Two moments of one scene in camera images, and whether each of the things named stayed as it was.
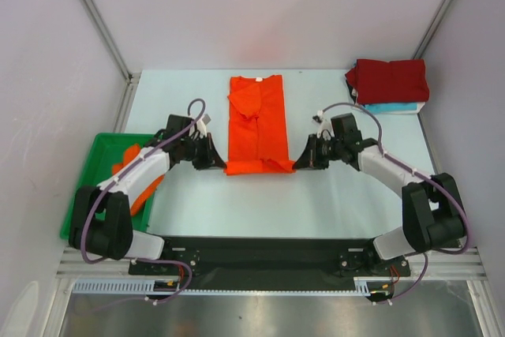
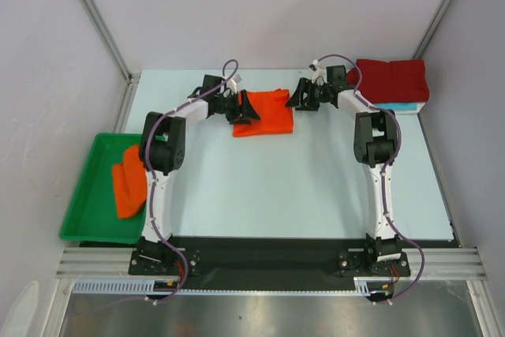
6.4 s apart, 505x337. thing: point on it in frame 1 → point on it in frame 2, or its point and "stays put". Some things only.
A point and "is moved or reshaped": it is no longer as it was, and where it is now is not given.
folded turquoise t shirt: x=380 y=107 stays put
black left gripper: x=211 y=157 → x=242 y=114
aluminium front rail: x=469 y=264 stays put
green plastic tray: x=106 y=151 stays put
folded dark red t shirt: x=377 y=80 stays put
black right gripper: x=316 y=151 → x=308 y=95
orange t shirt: x=257 y=131 is moved or reshaped
